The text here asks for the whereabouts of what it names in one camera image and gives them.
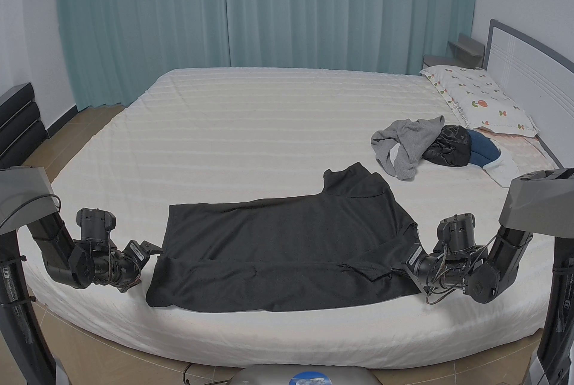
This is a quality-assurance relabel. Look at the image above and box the grey bedside table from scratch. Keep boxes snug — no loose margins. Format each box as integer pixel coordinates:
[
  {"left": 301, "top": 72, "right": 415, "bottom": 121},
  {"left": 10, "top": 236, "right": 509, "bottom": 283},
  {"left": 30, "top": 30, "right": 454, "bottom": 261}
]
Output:
[{"left": 423, "top": 33, "right": 486, "bottom": 70}]

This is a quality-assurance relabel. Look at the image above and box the black shiny garment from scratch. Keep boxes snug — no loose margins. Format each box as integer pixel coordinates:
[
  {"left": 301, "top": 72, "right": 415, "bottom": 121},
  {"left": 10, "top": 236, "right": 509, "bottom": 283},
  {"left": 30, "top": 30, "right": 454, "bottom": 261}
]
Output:
[{"left": 422, "top": 125, "right": 473, "bottom": 168}]

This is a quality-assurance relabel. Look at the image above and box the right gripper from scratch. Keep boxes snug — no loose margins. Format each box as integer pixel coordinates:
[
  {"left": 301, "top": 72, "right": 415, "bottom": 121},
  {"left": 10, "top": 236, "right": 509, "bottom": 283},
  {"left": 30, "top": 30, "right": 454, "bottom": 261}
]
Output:
[{"left": 403, "top": 244, "right": 439, "bottom": 293}]

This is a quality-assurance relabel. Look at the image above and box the white printed pillow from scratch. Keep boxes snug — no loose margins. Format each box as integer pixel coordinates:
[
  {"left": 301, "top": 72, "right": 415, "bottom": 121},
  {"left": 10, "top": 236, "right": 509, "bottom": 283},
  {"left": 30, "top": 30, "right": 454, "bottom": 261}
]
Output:
[{"left": 419, "top": 65, "right": 541, "bottom": 138}]

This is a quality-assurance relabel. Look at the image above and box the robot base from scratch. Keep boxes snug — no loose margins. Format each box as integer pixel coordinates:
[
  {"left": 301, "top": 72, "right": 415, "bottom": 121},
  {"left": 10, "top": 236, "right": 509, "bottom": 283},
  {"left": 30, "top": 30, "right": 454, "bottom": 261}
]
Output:
[{"left": 229, "top": 365, "right": 382, "bottom": 385}]

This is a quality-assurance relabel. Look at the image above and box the black cable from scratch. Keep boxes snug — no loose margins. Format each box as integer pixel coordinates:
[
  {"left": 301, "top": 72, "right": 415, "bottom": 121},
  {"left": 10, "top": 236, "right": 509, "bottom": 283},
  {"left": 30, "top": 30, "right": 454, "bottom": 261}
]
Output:
[{"left": 181, "top": 362, "right": 235, "bottom": 385}]

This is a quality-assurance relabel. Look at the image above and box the dark blue garment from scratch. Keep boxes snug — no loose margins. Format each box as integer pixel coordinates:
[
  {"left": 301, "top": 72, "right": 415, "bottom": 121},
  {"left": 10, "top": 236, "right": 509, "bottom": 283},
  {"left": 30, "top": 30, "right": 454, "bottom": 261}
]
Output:
[{"left": 466, "top": 130, "right": 502, "bottom": 169}]

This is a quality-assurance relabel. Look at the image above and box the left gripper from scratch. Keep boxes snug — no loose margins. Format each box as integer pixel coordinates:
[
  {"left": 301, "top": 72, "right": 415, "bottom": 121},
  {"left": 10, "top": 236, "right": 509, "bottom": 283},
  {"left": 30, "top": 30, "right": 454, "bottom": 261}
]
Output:
[{"left": 126, "top": 239, "right": 151, "bottom": 274}]

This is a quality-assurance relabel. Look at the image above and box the grey garment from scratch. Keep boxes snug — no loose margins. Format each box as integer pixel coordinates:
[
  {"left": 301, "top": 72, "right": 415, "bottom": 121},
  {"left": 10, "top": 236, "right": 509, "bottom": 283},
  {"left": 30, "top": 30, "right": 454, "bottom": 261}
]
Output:
[{"left": 370, "top": 115, "right": 446, "bottom": 181}]

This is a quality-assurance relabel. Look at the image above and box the bed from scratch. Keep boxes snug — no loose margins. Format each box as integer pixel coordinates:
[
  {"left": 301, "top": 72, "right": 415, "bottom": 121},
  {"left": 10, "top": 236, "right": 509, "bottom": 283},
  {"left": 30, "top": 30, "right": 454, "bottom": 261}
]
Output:
[{"left": 20, "top": 19, "right": 574, "bottom": 368}]

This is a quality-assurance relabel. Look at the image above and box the black chest of drawers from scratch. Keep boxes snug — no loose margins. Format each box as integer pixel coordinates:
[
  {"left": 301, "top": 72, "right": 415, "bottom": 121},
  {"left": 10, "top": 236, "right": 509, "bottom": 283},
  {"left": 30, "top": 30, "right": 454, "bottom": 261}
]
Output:
[{"left": 0, "top": 82, "right": 48, "bottom": 171}]

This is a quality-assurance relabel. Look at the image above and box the black T-shirt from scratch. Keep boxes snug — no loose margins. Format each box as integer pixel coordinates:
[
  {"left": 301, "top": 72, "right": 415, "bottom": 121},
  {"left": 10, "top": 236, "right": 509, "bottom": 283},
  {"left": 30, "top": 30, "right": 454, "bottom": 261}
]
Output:
[{"left": 145, "top": 162, "right": 422, "bottom": 313}]

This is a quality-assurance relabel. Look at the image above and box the white garment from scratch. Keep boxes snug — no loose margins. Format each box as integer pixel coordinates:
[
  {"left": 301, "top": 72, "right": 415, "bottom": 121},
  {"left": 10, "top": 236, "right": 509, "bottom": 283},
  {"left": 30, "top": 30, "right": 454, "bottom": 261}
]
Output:
[{"left": 483, "top": 150, "right": 520, "bottom": 188}]

